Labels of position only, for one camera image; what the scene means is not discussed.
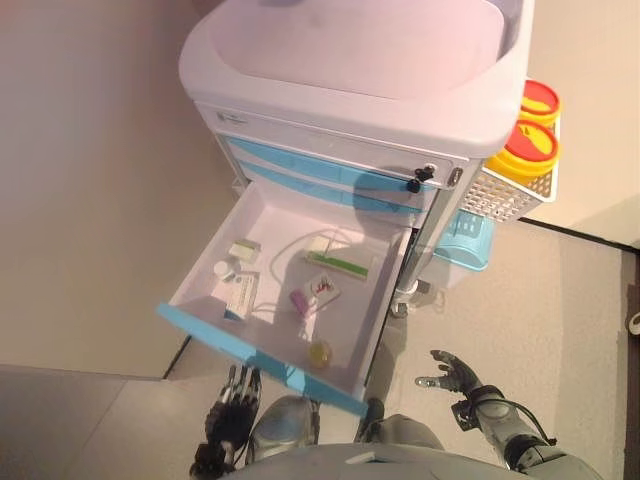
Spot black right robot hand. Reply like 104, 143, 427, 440
414, 349, 484, 401

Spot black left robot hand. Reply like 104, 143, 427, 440
202, 364, 264, 451

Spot blue fronted cart drawer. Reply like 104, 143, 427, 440
217, 133, 447, 189
234, 159, 427, 216
155, 182, 416, 416

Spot white blue medicine box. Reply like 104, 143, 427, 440
214, 271, 262, 322

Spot silver right robot leg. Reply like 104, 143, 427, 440
354, 397, 446, 447

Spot cart caster wheel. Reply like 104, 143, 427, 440
392, 279, 446, 319

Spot round yellow container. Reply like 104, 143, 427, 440
308, 339, 334, 369

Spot grey robot torso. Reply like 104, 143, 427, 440
199, 439, 512, 480

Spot blue lidded waste bin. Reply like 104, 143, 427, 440
432, 208, 494, 291

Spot white tubing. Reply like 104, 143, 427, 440
252, 227, 381, 331

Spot white packet red print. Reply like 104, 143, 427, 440
302, 272, 344, 304

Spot long green white box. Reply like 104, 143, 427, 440
303, 249, 370, 281

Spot small green white box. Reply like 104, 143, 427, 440
228, 239, 264, 265

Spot white perforated side basket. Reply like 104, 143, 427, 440
459, 112, 569, 224

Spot plain white packet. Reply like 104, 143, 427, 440
305, 234, 351, 256

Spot black cart keys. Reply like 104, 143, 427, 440
407, 163, 436, 195

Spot yellow sharps container red lid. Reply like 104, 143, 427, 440
487, 119, 560, 177
519, 79, 562, 129

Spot white medical cart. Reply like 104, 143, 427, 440
177, 0, 536, 321

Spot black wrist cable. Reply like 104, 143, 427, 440
508, 399, 557, 447

